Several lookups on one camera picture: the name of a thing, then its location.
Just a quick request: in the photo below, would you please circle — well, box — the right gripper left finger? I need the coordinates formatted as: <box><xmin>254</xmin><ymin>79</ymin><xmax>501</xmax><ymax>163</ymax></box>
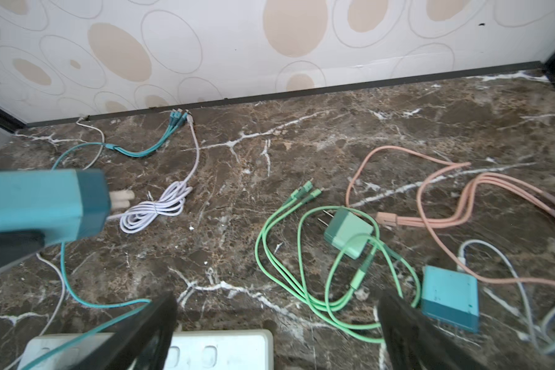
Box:
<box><xmin>73</xmin><ymin>292</ymin><xmax>177</xmax><ymax>370</ymax></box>

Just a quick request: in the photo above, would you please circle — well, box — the white grey cable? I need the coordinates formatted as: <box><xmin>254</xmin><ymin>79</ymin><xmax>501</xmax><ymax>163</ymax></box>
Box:
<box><xmin>456</xmin><ymin>239</ymin><xmax>555</xmax><ymax>356</ymax></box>

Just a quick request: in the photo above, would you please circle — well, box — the green cable bundle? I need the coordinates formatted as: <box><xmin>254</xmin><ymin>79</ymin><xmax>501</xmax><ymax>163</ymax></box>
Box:
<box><xmin>253</xmin><ymin>179</ymin><xmax>422</xmax><ymax>345</ymax></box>

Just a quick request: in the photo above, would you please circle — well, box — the teal usb cable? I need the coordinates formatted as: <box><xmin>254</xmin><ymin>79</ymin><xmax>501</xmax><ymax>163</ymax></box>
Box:
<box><xmin>20</xmin><ymin>108</ymin><xmax>190</xmax><ymax>370</ymax></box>

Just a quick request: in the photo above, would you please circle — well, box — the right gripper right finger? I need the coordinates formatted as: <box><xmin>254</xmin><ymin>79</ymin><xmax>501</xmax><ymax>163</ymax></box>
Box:
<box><xmin>378</xmin><ymin>290</ymin><xmax>486</xmax><ymax>370</ymax></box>

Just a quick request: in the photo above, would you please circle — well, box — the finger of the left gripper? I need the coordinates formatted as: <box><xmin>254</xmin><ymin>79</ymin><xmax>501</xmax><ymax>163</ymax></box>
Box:
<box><xmin>0</xmin><ymin>231</ymin><xmax>45</xmax><ymax>274</ymax></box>

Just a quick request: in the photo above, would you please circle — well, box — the teal charger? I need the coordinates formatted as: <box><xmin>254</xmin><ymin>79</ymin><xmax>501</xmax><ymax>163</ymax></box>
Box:
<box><xmin>420</xmin><ymin>265</ymin><xmax>479</xmax><ymax>333</ymax></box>
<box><xmin>0</xmin><ymin>169</ymin><xmax>135</xmax><ymax>246</ymax></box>

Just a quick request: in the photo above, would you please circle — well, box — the light green charger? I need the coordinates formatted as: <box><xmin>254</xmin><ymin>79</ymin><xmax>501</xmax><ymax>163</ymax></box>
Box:
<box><xmin>319</xmin><ymin>208</ymin><xmax>375</xmax><ymax>260</ymax></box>

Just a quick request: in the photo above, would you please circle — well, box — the pink cable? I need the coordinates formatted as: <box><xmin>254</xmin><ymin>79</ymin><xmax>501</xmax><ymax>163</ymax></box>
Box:
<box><xmin>345</xmin><ymin>145</ymin><xmax>555</xmax><ymax>293</ymax></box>

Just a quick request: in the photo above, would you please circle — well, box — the white multicolour power strip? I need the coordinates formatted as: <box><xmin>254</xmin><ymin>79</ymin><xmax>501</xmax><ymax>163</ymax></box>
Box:
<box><xmin>35</xmin><ymin>329</ymin><xmax>274</xmax><ymax>369</ymax></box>

